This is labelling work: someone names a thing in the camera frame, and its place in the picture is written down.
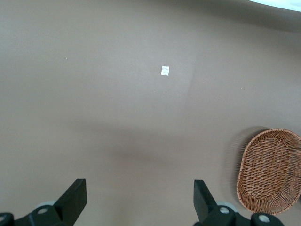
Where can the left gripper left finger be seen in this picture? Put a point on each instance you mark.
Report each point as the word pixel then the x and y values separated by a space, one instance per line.
pixel 68 204

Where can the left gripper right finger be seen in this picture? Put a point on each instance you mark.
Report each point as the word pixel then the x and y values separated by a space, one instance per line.
pixel 207 207

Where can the oval brown wicker basket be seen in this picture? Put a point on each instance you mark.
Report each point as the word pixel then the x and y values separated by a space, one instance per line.
pixel 268 171

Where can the small tape piece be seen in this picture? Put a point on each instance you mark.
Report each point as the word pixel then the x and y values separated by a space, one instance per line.
pixel 165 70

